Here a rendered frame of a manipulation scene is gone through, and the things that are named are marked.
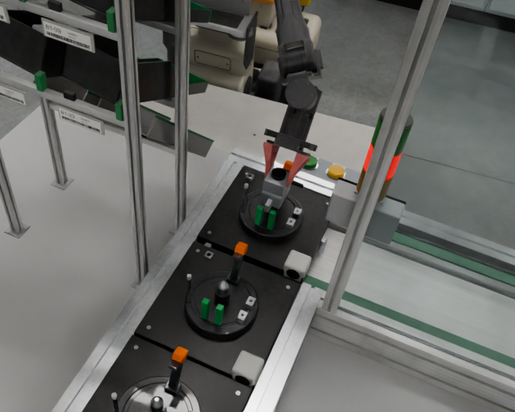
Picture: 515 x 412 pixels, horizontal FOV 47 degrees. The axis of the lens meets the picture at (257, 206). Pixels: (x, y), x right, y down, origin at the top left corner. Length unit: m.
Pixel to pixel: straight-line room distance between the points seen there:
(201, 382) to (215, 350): 0.07
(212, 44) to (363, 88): 1.63
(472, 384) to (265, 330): 0.41
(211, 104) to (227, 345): 0.85
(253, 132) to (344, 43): 2.17
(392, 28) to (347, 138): 2.40
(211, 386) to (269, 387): 0.11
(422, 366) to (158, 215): 0.68
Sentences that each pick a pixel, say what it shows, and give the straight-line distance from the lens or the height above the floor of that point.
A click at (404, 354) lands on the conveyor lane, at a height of 0.92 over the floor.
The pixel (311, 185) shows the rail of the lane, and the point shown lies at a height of 0.96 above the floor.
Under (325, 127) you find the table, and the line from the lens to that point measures 1.73.
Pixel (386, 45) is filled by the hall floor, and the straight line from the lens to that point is 3.87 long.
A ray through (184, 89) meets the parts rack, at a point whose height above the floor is 1.27.
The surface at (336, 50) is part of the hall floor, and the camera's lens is 3.71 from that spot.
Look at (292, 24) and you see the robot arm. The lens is 1.21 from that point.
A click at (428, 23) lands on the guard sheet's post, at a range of 0.77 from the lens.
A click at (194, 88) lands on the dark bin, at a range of 1.21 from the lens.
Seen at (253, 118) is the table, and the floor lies 0.86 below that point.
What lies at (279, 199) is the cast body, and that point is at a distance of 1.21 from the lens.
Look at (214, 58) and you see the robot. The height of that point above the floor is 0.85.
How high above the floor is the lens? 1.94
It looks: 47 degrees down
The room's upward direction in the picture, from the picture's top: 9 degrees clockwise
